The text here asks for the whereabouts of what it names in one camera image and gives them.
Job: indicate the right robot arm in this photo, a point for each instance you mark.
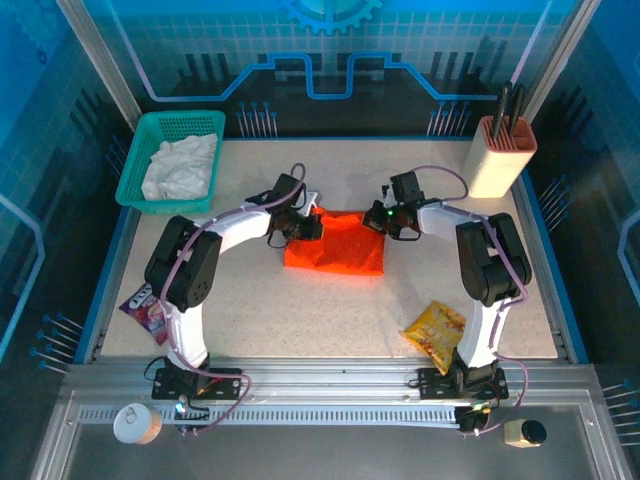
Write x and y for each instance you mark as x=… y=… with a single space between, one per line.
x=492 y=265

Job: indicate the small jar with black lid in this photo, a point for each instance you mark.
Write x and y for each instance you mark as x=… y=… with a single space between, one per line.
x=515 y=432

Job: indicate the aluminium mounting rail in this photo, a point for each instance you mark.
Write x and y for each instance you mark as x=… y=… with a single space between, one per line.
x=325 y=375

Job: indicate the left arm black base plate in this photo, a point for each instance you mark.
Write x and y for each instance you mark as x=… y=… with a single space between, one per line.
x=225 y=382

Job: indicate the white t-shirt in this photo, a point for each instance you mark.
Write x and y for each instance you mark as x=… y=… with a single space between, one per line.
x=175 y=170

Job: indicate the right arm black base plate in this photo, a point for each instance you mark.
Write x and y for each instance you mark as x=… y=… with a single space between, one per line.
x=432 y=382

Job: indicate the orange t-shirt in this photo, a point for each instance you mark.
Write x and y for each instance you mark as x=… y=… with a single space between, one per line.
x=340 y=250

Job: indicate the aluminium frame post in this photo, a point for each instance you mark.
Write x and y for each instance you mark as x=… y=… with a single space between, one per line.
x=560 y=55
x=95 y=55

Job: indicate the green plastic basket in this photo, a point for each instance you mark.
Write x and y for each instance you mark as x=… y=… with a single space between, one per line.
x=150 y=206

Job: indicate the beige knife block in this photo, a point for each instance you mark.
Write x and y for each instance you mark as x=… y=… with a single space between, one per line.
x=492 y=170

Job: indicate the tin can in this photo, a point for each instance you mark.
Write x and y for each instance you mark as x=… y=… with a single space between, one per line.
x=132 y=425

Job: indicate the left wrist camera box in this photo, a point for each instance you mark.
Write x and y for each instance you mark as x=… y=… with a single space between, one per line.
x=311 y=200

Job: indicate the purple snack packet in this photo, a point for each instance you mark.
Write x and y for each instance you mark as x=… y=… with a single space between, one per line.
x=147 y=312

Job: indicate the yellow snack bag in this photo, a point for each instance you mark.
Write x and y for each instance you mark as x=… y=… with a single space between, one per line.
x=435 y=330

